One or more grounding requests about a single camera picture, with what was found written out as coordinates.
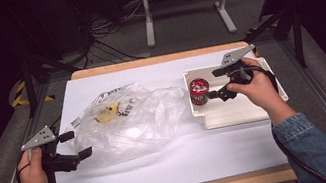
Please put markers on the white plastic bin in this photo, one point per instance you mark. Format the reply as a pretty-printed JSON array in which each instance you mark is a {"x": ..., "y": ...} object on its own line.
[{"x": 235, "y": 110}]

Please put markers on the person's left hand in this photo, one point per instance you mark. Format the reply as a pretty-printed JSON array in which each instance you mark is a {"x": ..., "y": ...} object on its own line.
[{"x": 33, "y": 182}]

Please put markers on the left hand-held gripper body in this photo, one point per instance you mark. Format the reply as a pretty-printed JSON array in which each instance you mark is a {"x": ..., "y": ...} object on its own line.
[{"x": 56, "y": 161}]

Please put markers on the yellow black hazard tape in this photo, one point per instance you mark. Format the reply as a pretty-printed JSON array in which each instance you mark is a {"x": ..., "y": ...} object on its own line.
[{"x": 18, "y": 96}]

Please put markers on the clear printed plastic bag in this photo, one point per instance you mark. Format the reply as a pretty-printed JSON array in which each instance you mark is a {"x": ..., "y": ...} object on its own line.
[{"x": 130, "y": 127}]

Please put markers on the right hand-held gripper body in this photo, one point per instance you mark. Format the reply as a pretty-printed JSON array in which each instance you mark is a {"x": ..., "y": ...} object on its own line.
[{"x": 235, "y": 73}]

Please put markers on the white paper sheet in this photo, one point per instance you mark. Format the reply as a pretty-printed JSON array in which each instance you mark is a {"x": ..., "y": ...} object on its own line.
[{"x": 181, "y": 166}]

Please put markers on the red can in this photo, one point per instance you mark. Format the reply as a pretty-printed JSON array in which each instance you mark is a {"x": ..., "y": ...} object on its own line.
[{"x": 199, "y": 93}]

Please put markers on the black metal stand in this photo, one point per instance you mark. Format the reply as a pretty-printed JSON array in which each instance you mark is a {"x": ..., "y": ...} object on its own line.
[
  {"x": 29, "y": 88},
  {"x": 297, "y": 37}
]

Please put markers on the white metal stand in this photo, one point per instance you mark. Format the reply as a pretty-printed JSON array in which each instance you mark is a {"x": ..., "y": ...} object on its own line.
[{"x": 149, "y": 23}]

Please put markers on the person's right hand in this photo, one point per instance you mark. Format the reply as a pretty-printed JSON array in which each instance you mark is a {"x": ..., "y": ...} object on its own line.
[{"x": 261, "y": 94}]

